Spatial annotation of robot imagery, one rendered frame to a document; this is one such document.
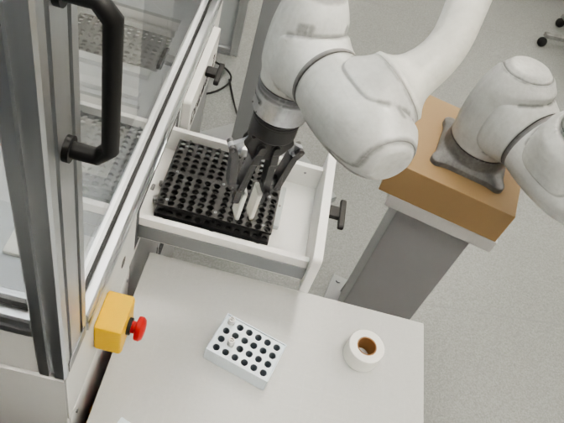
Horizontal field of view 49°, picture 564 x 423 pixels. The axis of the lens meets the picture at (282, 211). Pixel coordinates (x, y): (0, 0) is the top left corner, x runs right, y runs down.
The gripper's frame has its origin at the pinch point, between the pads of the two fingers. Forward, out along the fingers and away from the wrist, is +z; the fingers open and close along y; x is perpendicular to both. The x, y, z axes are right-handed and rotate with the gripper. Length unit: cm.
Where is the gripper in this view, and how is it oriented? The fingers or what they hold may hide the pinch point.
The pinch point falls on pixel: (247, 201)
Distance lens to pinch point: 110.2
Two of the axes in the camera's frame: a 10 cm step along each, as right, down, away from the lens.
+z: -2.8, 6.6, 7.0
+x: 2.4, 7.5, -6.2
